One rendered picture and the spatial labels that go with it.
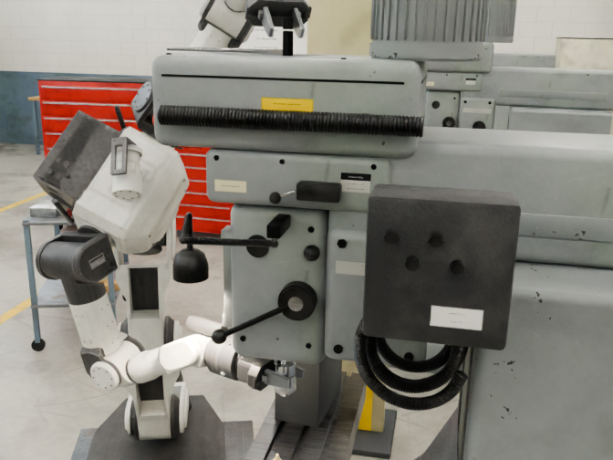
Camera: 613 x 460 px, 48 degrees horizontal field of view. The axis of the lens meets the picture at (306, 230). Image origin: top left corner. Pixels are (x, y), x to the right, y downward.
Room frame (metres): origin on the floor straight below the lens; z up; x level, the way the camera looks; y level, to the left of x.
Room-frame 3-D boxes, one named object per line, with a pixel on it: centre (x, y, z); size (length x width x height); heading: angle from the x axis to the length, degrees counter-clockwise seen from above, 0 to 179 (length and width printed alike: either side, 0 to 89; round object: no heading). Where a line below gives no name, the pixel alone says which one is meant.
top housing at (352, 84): (1.29, 0.02, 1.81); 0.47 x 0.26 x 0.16; 78
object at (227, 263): (1.32, 0.15, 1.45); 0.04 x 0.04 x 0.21; 78
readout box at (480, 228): (0.91, -0.19, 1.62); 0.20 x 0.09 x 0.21; 78
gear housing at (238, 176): (1.29, 0.00, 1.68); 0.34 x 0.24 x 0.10; 78
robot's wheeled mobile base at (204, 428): (2.04, 0.49, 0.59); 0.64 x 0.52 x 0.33; 7
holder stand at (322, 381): (1.65, -0.02, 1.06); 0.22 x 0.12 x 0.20; 162
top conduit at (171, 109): (1.15, 0.04, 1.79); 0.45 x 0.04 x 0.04; 78
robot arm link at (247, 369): (1.34, 0.12, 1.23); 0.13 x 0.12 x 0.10; 149
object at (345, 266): (1.25, -0.15, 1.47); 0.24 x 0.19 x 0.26; 168
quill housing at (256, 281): (1.29, 0.04, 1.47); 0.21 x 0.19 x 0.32; 168
